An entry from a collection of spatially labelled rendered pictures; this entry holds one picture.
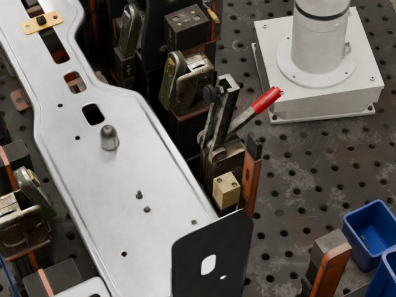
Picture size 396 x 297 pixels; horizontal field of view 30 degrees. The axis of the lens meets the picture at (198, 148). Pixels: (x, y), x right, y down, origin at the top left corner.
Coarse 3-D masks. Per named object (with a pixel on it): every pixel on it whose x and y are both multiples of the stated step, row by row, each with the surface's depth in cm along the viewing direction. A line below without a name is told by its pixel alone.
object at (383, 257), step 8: (384, 256) 104; (392, 256) 106; (384, 264) 103; (392, 264) 108; (376, 272) 108; (384, 272) 105; (392, 272) 103; (376, 280) 108; (384, 280) 106; (392, 280) 102; (368, 288) 112; (376, 288) 109; (384, 288) 106; (392, 288) 104; (368, 296) 113; (376, 296) 110; (384, 296) 107; (392, 296) 104
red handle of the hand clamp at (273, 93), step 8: (272, 88) 123; (264, 96) 123; (272, 96) 123; (280, 96) 123; (256, 104) 123; (264, 104) 123; (248, 112) 124; (256, 112) 124; (240, 120) 124; (248, 120) 125; (232, 128) 125; (208, 144) 126
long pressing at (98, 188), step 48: (0, 0) 155; (48, 0) 155; (48, 96) 140; (96, 96) 140; (48, 144) 134; (96, 144) 134; (144, 144) 134; (96, 192) 128; (144, 192) 128; (192, 192) 128; (96, 240) 123; (144, 240) 123; (144, 288) 118
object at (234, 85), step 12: (216, 84) 116; (228, 84) 115; (240, 84) 116; (204, 96) 115; (216, 96) 114; (228, 96) 114; (216, 108) 121; (228, 108) 117; (216, 120) 122; (228, 120) 120; (204, 132) 125; (216, 132) 121; (204, 144) 127; (216, 144) 124
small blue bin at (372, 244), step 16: (368, 208) 153; (384, 208) 152; (352, 224) 155; (368, 224) 159; (384, 224) 155; (352, 240) 151; (368, 240) 157; (384, 240) 157; (352, 256) 155; (368, 256) 146
